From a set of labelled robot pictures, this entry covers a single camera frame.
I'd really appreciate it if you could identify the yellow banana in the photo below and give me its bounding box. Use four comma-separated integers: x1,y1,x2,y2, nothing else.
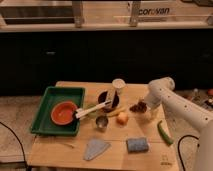
107,107,126,117

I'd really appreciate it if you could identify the grey folded cloth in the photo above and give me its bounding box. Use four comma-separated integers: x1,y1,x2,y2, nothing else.
83,138,110,161

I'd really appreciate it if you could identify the small metal cup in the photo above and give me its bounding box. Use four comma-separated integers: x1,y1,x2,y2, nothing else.
96,116,109,131

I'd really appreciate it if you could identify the black cable right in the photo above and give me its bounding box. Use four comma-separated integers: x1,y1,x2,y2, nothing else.
177,134,201,171

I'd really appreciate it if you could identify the green plastic tray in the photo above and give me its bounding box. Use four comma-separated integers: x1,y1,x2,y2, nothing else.
30,86,85,136

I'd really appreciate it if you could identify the wooden board in bowl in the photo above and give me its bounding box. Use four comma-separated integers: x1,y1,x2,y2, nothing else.
106,89,115,107

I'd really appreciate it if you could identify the green vegetable piece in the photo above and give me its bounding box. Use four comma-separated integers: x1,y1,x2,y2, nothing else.
83,101,100,120

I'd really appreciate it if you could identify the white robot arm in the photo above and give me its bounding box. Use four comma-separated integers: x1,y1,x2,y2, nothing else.
144,77,213,171

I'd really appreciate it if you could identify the orange bowl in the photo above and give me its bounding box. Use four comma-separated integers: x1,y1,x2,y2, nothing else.
50,101,77,126

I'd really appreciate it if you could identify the red yellow apple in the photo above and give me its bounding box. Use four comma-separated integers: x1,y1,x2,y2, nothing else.
116,112,129,125

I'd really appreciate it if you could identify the black cable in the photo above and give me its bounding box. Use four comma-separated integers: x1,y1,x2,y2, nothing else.
177,134,201,171
0,121,33,171

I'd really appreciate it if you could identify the green cucumber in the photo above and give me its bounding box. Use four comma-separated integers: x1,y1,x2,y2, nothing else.
157,121,173,146

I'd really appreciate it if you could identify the dark red grape bunch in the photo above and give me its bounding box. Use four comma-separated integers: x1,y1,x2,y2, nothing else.
129,101,147,113

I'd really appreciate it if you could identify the black cable left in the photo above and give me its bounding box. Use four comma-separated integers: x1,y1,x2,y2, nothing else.
0,121,33,171

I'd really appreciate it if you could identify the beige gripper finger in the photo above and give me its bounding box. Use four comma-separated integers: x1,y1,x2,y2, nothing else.
150,108,158,120

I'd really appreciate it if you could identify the white paper cup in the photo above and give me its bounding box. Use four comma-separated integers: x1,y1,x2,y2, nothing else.
112,78,126,95

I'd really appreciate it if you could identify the blue sponge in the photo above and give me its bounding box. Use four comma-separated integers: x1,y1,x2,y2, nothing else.
126,137,149,153

